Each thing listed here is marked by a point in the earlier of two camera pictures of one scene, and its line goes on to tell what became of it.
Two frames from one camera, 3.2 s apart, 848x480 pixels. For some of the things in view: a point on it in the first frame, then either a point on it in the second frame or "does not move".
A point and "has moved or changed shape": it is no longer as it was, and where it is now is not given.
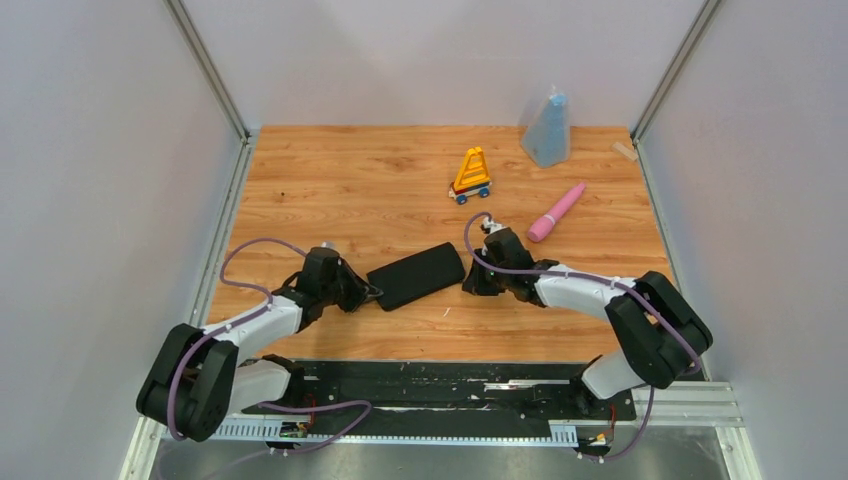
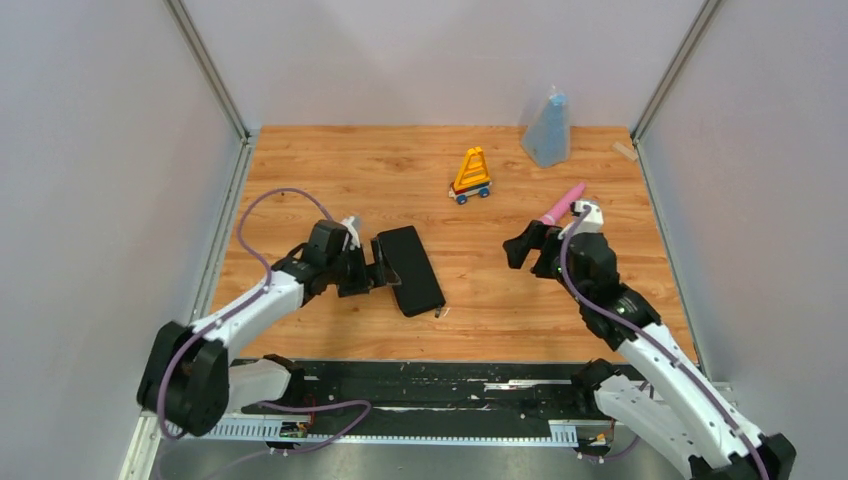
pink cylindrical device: (538, 230) does not move
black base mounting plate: (442, 391) does not move
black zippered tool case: (414, 275) has moved or changed shape
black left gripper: (360, 292) → (383, 274)
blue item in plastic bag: (546, 137) does not move
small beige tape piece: (631, 155) does not move
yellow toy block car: (472, 178) does not move
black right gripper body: (488, 283) → (578, 287)
